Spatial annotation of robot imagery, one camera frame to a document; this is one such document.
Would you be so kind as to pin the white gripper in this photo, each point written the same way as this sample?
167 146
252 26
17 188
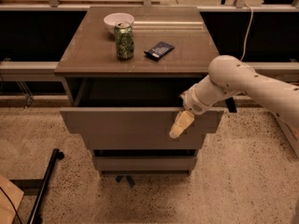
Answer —
191 104

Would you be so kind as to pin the grey top drawer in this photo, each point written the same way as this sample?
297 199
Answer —
136 114

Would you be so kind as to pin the grey drawer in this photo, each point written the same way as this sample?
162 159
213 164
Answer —
136 114
144 164

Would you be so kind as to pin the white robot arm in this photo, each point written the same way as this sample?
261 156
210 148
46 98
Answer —
248 173

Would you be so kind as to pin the grey drawer cabinet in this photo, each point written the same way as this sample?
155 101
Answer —
96 43

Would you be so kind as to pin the grey bottom drawer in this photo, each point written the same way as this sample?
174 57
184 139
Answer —
144 164

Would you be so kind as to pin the green soda can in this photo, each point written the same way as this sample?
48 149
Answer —
124 40

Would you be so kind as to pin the white bowl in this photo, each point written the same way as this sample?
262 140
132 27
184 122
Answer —
112 19

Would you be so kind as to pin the black metal stand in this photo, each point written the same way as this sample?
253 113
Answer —
38 187

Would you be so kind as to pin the brown cardboard piece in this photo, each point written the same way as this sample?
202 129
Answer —
10 200

